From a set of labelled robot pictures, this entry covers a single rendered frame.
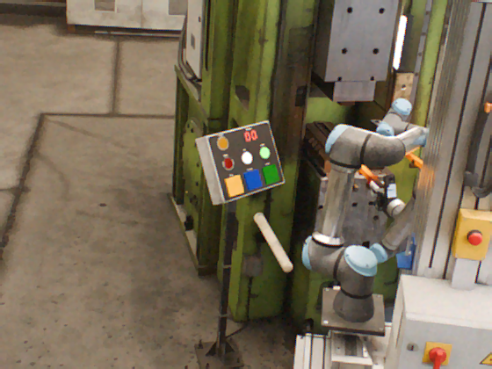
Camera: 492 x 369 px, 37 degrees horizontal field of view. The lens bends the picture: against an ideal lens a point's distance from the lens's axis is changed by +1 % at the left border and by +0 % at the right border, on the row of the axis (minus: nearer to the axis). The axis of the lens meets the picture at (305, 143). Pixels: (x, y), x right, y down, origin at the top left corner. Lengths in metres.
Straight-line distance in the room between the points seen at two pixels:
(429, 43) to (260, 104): 0.87
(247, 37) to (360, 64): 0.63
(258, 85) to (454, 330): 1.64
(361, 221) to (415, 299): 1.52
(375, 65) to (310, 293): 1.18
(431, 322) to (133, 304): 2.29
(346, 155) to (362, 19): 0.89
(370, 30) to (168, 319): 1.80
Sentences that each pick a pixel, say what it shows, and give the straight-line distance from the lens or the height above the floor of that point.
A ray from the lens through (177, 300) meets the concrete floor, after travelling 4.02.
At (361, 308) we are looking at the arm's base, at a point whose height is 0.87.
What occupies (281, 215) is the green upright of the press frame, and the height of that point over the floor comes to 0.62.
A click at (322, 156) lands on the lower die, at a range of 3.39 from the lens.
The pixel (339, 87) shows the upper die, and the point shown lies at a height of 1.34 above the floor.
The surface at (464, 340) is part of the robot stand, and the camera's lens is 2.03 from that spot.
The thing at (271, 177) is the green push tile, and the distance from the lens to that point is 3.10.
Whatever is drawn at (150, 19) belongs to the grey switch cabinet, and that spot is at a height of 0.21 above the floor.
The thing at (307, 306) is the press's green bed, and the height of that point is 0.20.
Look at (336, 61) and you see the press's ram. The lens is 3.19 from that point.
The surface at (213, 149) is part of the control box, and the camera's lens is 2.95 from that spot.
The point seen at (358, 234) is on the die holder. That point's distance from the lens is 3.56.
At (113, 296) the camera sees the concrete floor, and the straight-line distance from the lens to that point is 4.06.
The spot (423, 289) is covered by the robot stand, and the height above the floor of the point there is 1.23.
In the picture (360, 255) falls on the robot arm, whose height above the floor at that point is 1.05.
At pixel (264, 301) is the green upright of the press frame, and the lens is 3.85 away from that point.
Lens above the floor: 2.37
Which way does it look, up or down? 23 degrees down
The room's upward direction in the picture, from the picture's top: 7 degrees clockwise
